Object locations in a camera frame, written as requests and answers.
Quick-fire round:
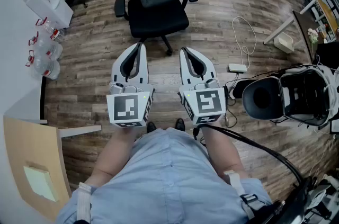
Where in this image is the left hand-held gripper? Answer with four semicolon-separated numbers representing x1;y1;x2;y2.
106;42;155;129

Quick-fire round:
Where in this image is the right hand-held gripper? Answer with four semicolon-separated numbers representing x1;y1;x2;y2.
179;47;227;126

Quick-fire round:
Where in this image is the person's right forearm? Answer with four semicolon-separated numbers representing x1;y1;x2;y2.
200;123;248;179

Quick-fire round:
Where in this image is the person's left forearm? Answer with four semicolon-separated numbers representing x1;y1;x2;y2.
87;126;139;187

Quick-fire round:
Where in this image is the white power adapter box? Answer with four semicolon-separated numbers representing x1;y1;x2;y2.
228;63;248;74

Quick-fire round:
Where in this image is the cluster of clear water bottles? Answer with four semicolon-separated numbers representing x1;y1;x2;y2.
25;17;67;80

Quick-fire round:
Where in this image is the white plastic bin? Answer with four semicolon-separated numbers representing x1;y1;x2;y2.
273;31;295;54

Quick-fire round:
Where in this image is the white cardboard box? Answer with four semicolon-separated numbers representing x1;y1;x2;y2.
25;0;74;29

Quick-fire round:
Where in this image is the white-legged table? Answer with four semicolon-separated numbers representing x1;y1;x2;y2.
263;0;339;65

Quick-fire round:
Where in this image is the person's light blue shirt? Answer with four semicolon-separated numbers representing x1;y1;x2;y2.
57;127;274;224

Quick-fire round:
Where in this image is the small flower bunch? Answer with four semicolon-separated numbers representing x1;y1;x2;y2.
307;28;319;45

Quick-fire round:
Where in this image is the light wooden board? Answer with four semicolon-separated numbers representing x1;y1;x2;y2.
3;116;73;219

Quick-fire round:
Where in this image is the pale yellow note pad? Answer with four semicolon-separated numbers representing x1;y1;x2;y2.
23;162;60;203

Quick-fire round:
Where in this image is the white cable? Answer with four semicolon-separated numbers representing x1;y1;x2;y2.
231;16;257;70

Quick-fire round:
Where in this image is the white metal frame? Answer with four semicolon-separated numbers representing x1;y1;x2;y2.
58;124;103;138

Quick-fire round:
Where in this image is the thick black gripper cable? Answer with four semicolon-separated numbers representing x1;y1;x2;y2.
192;124;306;188

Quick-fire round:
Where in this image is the white right arm strap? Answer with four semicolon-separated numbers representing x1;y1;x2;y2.
223;169;259;218

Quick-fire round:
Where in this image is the white arm strap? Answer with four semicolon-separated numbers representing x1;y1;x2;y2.
223;169;259;218
76;182;92;221

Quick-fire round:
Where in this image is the white left arm strap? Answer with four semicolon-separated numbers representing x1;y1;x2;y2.
76;182;92;221

